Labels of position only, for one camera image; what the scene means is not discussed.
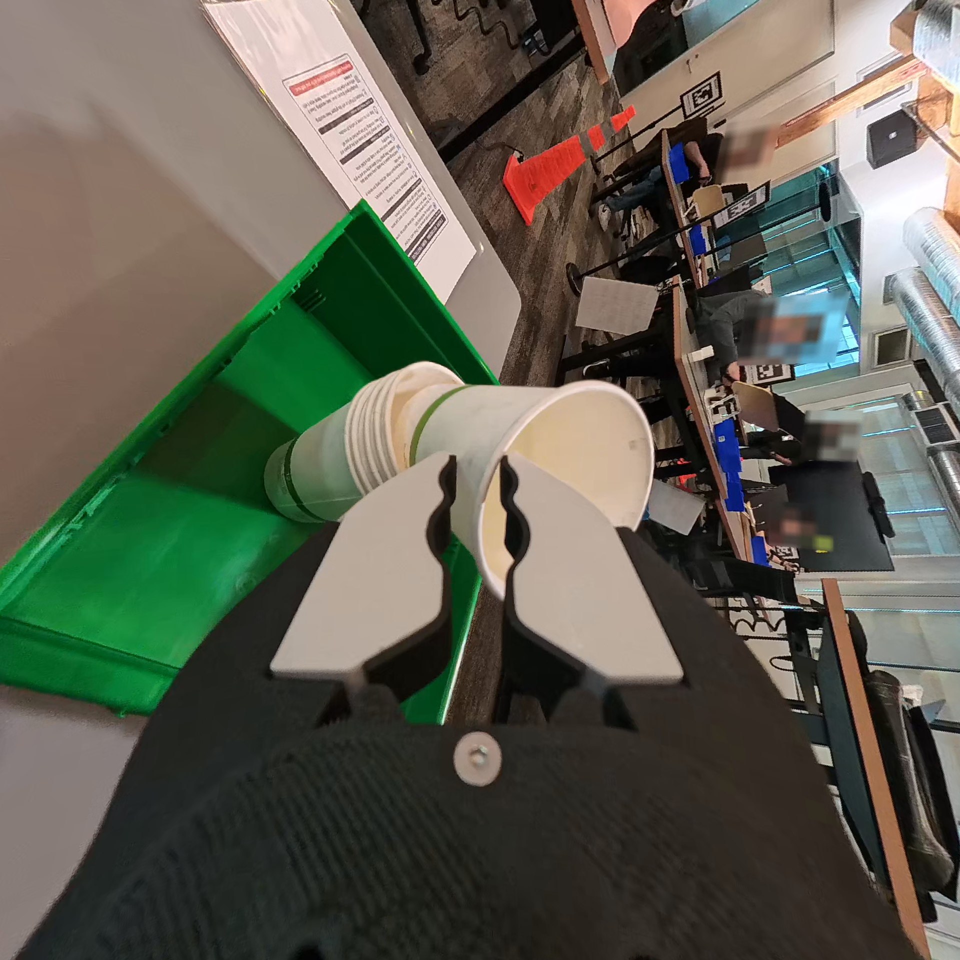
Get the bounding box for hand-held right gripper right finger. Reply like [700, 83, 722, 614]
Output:
[498, 453, 685, 721]

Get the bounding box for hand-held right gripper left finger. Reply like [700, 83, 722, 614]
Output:
[270, 453, 457, 702]

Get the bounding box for stack of white paper cups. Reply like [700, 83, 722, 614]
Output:
[262, 361, 466, 524]

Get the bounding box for white paper cup green band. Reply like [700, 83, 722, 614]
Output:
[408, 381, 655, 601]

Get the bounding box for green plastic bin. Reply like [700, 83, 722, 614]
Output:
[0, 198, 502, 727]

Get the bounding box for grey desk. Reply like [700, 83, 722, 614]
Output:
[0, 0, 524, 960]

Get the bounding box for white flat board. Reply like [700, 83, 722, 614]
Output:
[648, 480, 706, 535]

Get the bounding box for wooden table black legs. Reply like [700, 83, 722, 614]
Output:
[817, 577, 935, 960]
[660, 127, 706, 286]
[570, 0, 612, 84]
[671, 277, 755, 564]

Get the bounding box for wooden document stand white base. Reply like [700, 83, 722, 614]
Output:
[731, 381, 781, 432]

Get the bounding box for black monitor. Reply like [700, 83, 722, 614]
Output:
[787, 461, 897, 573]

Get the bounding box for white board on pole stand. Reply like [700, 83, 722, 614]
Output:
[566, 258, 661, 335]

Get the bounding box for black white marker sign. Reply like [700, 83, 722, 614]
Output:
[712, 182, 772, 230]
[596, 69, 727, 162]

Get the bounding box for orange traffic cone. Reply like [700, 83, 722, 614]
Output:
[502, 103, 639, 226]

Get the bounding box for laminated paper sheet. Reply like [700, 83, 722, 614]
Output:
[201, 0, 477, 305]

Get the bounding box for silver spiral air duct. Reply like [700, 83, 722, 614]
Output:
[885, 206, 960, 496]

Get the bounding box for black wall speaker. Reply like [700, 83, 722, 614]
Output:
[866, 111, 920, 170]

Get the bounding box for wooden support post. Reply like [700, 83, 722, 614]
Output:
[776, 56, 931, 147]

